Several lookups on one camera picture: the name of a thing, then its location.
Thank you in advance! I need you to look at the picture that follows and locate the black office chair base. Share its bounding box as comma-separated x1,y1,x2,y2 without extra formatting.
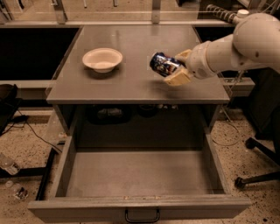
234,136,280,190

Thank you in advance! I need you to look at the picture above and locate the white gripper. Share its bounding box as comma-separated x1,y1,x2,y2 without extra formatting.
164,41,216,87

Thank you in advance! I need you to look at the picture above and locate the white cable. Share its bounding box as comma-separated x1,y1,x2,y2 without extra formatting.
211,69,246,147

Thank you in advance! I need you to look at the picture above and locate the grey cabinet counter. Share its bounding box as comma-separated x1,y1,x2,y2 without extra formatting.
47,25,228,137

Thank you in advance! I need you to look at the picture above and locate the clear plastic bottle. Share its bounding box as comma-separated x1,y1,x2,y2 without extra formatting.
0,153,20,175

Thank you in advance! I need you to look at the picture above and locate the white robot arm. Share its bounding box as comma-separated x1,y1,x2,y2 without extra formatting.
164,13,280,86

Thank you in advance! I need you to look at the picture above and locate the grey open top drawer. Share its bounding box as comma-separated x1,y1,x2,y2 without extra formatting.
28,136,250,223

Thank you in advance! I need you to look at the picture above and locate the blue pepsi can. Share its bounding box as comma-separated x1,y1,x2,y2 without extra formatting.
150,52,182,77

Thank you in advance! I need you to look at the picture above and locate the white paper bowl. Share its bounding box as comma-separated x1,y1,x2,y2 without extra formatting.
82,48,123,74

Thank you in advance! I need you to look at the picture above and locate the black stand frame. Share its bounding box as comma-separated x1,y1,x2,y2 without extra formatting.
0,148,57,200

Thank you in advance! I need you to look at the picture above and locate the white power strip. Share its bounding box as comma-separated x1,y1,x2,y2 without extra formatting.
206,4,249,25

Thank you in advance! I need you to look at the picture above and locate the black floor cable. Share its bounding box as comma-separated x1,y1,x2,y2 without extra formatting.
0,97,64,154

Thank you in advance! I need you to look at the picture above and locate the black drawer handle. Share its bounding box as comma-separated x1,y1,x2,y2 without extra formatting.
124,209,160,224

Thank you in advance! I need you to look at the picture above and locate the crumpled wrapper on floor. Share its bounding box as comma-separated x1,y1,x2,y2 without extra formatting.
13,186,29,200

